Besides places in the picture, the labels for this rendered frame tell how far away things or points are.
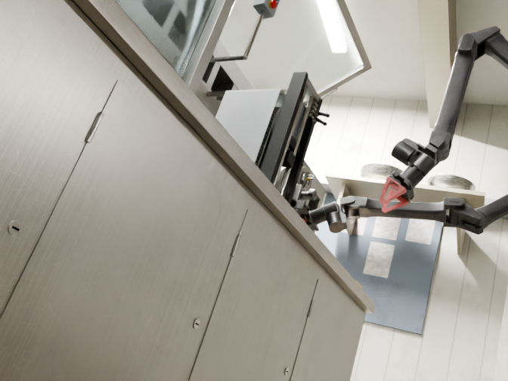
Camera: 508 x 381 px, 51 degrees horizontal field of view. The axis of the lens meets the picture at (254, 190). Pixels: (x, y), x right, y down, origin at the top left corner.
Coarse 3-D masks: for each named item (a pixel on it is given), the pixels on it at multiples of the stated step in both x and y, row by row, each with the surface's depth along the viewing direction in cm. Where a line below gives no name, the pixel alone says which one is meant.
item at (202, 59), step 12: (228, 0) 120; (216, 12) 118; (228, 12) 120; (216, 24) 117; (216, 36) 117; (204, 48) 114; (204, 60) 114; (192, 72) 112; (204, 72) 114; (192, 84) 111
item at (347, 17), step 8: (336, 0) 214; (344, 0) 215; (344, 8) 218; (344, 16) 221; (352, 24) 225; (352, 32) 228; (360, 40) 233; (360, 48) 236; (360, 56) 240; (368, 64) 245; (352, 72) 248; (360, 72) 247; (344, 80) 249; (328, 88) 250; (336, 88) 252; (320, 96) 252
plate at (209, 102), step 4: (200, 84) 202; (200, 88) 203; (204, 88) 205; (200, 92) 203; (204, 92) 205; (200, 96) 203; (204, 96) 205; (200, 100) 203; (204, 100) 205; (208, 100) 207; (212, 100) 210; (204, 104) 205; (208, 104) 207; (212, 104) 210; (216, 104) 212; (208, 108) 208; (212, 108) 210; (216, 108) 212; (212, 112) 210; (216, 112) 212
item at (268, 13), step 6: (258, 0) 181; (264, 0) 179; (270, 0) 181; (276, 0) 184; (258, 6) 180; (264, 6) 180; (270, 6) 181; (276, 6) 181; (258, 12) 183; (270, 12) 181; (264, 18) 185
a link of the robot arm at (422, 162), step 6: (414, 156) 161; (420, 156) 158; (426, 156) 157; (408, 162) 161; (414, 162) 158; (420, 162) 157; (426, 162) 156; (432, 162) 157; (420, 168) 156; (426, 168) 156; (432, 168) 158; (426, 174) 158
